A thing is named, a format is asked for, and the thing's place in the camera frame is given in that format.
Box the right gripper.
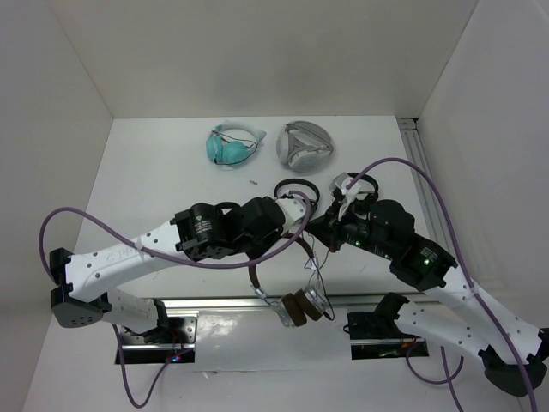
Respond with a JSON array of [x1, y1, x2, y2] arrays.
[[302, 197, 394, 259]]

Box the brown silver headphones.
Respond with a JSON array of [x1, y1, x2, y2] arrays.
[[248, 237, 335, 328]]

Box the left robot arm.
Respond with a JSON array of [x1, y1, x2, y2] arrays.
[[41, 191, 317, 342]]

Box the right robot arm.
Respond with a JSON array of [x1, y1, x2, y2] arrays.
[[306, 200, 548, 397]]

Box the black headphones right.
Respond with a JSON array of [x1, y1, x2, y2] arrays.
[[339, 173, 379, 207]]

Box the black headphones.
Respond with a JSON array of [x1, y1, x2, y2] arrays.
[[274, 178, 321, 214], [339, 173, 379, 207]]

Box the black headphones centre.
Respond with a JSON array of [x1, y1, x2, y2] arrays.
[[274, 178, 321, 214]]

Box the teal white headphones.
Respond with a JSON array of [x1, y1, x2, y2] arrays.
[[206, 121, 267, 166]]

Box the grey white headphones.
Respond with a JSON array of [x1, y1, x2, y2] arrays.
[[276, 120, 335, 173]]

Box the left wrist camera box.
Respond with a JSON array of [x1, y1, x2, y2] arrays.
[[275, 196, 317, 231]]

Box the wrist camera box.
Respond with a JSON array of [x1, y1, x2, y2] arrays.
[[329, 173, 377, 221], [275, 196, 317, 231]]

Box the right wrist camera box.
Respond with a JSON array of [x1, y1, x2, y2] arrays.
[[329, 173, 377, 221]]

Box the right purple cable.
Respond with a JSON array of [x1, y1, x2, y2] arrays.
[[347, 157, 541, 412]]

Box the purple cable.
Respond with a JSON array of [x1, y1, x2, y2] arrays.
[[39, 190, 312, 409], [347, 157, 541, 412]]

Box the aluminium rail front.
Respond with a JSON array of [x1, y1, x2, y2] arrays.
[[154, 289, 443, 312]]

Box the aluminium rail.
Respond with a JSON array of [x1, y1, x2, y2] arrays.
[[154, 289, 443, 312], [396, 116, 447, 241]]

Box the aluminium rail right side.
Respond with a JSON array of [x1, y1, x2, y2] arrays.
[[396, 116, 447, 241]]

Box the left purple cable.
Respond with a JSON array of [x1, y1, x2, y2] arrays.
[[39, 190, 312, 409]]

